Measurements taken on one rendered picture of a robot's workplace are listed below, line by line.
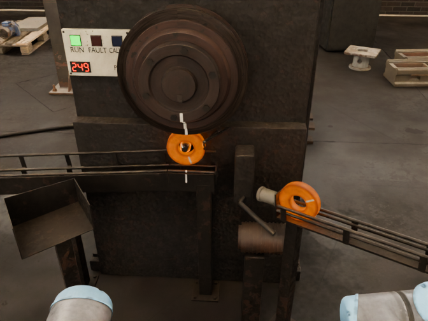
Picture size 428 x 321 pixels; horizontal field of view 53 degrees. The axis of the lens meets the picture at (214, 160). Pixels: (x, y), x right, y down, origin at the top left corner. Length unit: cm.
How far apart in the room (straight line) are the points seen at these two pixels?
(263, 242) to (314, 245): 81
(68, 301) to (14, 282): 161
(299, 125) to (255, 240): 49
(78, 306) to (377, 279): 180
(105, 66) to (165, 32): 37
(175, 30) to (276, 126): 57
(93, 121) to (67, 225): 44
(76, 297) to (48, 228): 90
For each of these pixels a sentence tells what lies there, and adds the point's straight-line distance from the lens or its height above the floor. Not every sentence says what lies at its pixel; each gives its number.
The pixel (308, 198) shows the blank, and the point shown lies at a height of 74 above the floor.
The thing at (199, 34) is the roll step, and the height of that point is 127.
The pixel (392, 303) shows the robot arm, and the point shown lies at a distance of 94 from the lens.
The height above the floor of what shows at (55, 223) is 60.
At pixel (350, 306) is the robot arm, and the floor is 99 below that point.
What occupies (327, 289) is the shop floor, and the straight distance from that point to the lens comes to 230.
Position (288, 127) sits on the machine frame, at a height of 87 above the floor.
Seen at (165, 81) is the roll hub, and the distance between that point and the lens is 149.
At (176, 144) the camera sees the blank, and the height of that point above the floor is 83.
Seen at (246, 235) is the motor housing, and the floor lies 51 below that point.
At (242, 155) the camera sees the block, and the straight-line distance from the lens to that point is 169.
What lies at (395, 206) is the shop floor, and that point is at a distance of 296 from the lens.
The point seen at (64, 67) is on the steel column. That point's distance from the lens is 459.
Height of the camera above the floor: 166
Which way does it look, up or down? 31 degrees down
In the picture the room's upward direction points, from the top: straight up
